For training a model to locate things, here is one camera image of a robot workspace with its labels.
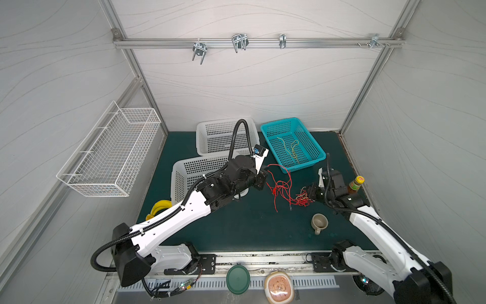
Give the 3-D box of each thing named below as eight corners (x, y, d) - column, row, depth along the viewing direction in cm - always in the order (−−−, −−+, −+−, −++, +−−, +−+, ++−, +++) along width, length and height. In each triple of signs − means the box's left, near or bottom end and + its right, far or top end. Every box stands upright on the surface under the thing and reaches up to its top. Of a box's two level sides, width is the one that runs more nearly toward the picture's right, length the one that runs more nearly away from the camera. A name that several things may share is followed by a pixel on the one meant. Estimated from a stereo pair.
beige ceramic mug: (312, 235, 83) (315, 232, 79) (308, 217, 88) (311, 213, 84) (327, 235, 83) (331, 232, 79) (322, 217, 88) (326, 213, 84)
